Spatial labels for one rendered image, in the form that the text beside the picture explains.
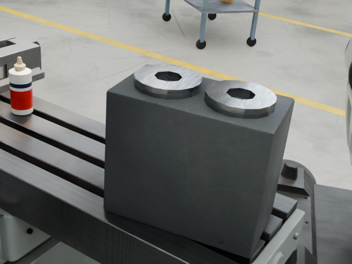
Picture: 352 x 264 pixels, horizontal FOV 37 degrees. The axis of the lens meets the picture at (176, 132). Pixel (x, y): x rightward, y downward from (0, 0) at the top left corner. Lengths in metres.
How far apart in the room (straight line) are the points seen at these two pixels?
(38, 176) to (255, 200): 0.36
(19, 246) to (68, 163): 0.17
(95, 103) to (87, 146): 2.29
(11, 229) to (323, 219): 0.81
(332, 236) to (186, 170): 0.76
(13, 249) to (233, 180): 0.44
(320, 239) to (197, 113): 0.78
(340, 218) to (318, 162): 1.44
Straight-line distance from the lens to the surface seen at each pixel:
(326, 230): 1.39
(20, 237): 0.95
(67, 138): 0.96
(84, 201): 0.79
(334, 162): 2.92
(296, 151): 2.94
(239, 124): 0.62
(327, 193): 1.54
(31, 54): 1.18
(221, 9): 4.30
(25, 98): 1.02
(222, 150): 0.64
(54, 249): 1.07
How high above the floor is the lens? 1.36
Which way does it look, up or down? 28 degrees down
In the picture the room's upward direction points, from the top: 5 degrees clockwise
